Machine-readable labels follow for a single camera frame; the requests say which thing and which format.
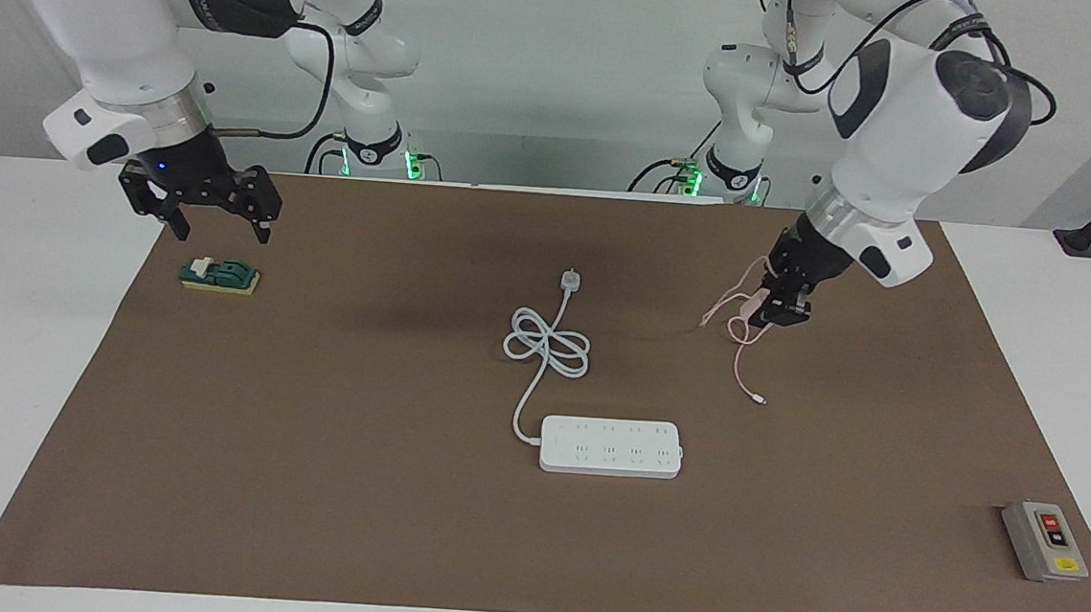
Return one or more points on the grey on-off switch box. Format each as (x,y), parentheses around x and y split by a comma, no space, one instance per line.
(1045,543)

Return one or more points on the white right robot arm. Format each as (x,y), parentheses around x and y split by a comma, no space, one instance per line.
(105,16)

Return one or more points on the green knife switch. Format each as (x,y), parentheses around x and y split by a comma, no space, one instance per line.
(221,276)

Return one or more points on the white power strip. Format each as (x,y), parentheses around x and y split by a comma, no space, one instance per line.
(612,447)

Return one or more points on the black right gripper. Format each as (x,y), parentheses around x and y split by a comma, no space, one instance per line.
(185,173)

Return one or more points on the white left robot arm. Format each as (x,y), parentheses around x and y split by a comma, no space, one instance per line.
(903,129)

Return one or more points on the pink charger adapter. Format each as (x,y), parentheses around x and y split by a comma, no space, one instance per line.
(755,309)

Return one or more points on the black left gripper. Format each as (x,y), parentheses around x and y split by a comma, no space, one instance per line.
(808,257)

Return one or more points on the brown table mat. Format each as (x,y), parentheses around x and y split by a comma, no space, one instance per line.
(778,553)

